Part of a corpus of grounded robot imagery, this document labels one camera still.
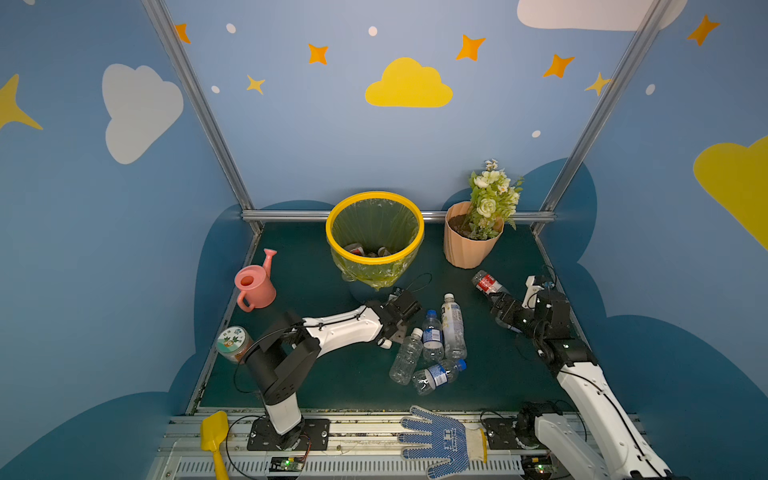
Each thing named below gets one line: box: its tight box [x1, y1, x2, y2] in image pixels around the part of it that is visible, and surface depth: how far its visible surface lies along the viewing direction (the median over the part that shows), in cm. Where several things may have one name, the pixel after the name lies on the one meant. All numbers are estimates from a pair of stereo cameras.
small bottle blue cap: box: [422, 309, 445, 364], surface depth 89 cm
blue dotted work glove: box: [397, 405, 488, 480], surface depth 75 cm
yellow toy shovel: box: [200, 411, 229, 480], surface depth 75 cm
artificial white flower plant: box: [463, 158, 524, 241], surface depth 95 cm
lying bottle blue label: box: [412, 359, 468, 395], surface depth 82 cm
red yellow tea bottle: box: [344, 243, 365, 256], surface depth 90 cm
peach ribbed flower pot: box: [444, 201, 505, 269], surface depth 104 cm
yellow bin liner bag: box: [327, 191, 425, 291], surface depth 90 cm
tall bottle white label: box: [441, 293, 467, 361], surface depth 90 cm
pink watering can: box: [234, 248, 278, 313], surface depth 94 cm
